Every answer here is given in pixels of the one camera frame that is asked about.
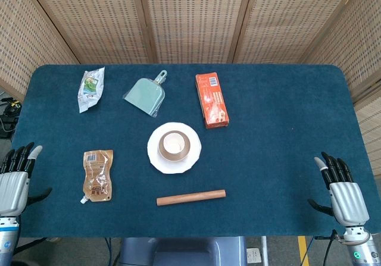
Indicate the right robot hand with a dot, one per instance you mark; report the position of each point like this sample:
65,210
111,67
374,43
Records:
346,196

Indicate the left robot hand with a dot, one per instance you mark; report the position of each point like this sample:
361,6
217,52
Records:
12,185

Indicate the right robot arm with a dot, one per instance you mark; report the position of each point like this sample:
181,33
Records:
363,246

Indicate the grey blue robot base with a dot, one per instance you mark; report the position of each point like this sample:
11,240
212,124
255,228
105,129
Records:
183,251

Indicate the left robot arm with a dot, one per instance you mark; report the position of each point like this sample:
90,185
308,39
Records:
6,239

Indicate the blue table cloth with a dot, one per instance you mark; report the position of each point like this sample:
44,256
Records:
268,165

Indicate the brown spouted liquid pouch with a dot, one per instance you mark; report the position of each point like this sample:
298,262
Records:
98,175

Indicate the white power strip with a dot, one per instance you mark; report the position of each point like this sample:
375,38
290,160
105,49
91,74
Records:
253,255

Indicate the white green snack bag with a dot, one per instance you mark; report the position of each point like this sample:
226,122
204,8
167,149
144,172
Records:
91,89

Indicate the wooden rolling pin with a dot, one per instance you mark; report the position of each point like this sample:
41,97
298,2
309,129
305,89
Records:
191,197

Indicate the teal plastic dustpan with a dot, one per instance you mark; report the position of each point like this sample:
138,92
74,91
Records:
147,95

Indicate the orange rectangular box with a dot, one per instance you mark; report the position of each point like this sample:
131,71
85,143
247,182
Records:
212,100

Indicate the white paper plate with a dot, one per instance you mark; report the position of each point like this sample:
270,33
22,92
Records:
174,147

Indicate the woven folding screen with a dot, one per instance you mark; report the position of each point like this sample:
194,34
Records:
190,19

